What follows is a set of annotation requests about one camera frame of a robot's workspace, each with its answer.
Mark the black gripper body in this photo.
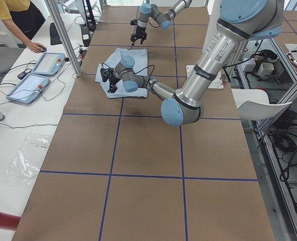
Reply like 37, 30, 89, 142
134, 25, 147, 39
108, 74, 119, 88

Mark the light blue striped shirt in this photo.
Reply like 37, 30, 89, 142
95, 48, 148, 98

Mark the person's forearm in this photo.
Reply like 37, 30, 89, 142
2, 19, 32, 46

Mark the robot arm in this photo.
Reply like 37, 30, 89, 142
130, 0, 192, 46
100, 0, 284, 126

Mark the person's hand on mouse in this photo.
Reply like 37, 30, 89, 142
27, 42, 44, 53

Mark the upper blue teach pendant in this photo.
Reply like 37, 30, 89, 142
31, 52, 65, 76

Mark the blue teach pendant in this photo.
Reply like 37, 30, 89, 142
31, 52, 65, 76
6, 73, 50, 104

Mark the black keyboard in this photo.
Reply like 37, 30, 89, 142
49, 23, 62, 46

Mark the lower blue teach pendant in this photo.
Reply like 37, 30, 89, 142
6, 73, 50, 104

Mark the clear plastic bag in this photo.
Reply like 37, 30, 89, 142
2, 134, 53, 187

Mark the white plastic chair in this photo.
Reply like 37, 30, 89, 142
231, 89, 292, 121

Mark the red cylinder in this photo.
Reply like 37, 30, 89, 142
0, 212, 21, 231

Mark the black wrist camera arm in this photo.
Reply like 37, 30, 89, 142
130, 19, 138, 26
100, 68, 112, 82

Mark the aluminium frame post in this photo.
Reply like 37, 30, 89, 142
45, 0, 82, 77

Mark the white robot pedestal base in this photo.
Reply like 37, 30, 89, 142
186, 64, 224, 89

